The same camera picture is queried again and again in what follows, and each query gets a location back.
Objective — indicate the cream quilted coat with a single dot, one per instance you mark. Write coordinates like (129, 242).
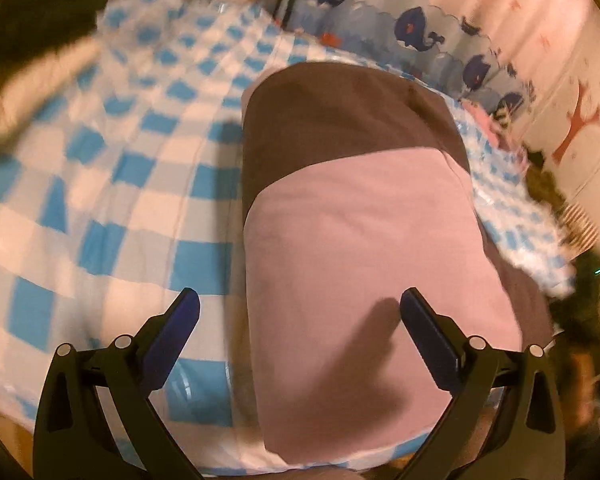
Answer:
(25, 87)

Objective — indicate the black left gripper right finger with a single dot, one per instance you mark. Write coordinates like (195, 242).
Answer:
(526, 439)

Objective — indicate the blue white checkered bed cover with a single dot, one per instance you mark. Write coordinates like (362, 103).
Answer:
(126, 188)

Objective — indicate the pink and brown jacket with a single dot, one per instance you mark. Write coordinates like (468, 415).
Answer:
(355, 187)

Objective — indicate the whale pattern curtain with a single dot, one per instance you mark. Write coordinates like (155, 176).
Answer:
(491, 52)

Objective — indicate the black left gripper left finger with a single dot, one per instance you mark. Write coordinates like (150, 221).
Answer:
(72, 439)

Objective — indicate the wardrobe with tree sticker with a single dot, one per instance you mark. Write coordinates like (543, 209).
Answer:
(566, 125)

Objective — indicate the pile of clothes at right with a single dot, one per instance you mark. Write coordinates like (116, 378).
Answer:
(579, 233)

